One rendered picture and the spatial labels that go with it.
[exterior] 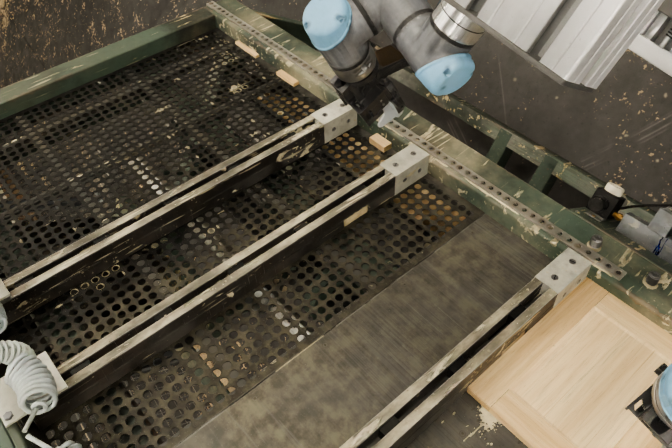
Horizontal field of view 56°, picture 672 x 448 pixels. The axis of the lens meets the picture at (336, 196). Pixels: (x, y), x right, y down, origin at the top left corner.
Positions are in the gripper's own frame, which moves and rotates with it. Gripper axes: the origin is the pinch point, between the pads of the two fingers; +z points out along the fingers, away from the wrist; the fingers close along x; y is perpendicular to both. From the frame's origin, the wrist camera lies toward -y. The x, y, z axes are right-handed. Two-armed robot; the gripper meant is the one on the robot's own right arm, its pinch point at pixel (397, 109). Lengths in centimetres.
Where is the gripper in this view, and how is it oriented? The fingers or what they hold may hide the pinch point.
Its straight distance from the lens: 125.9
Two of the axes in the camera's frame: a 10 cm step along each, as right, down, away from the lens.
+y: -7.1, 7.1, 0.2
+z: 3.5, 3.3, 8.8
